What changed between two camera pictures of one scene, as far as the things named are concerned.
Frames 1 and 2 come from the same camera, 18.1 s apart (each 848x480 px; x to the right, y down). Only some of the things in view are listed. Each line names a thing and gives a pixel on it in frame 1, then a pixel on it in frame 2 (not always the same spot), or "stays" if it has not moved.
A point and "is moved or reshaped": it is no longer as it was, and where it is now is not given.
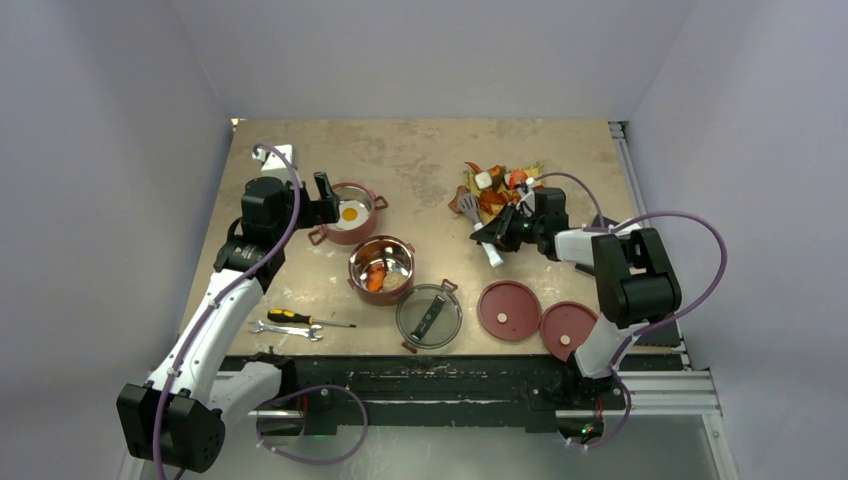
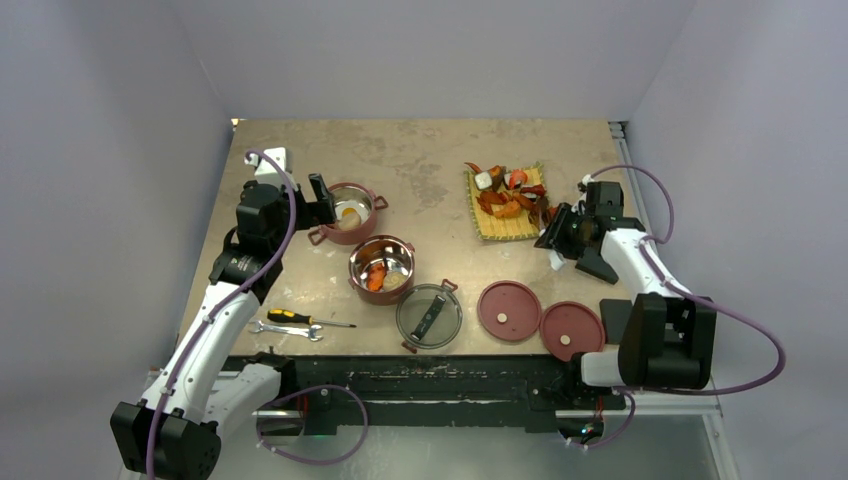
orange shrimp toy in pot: x=375 y=276 stays
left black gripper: x=318 y=212 stays
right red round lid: x=565 y=326 stays
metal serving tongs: x=469 y=205 is moved or reshaped
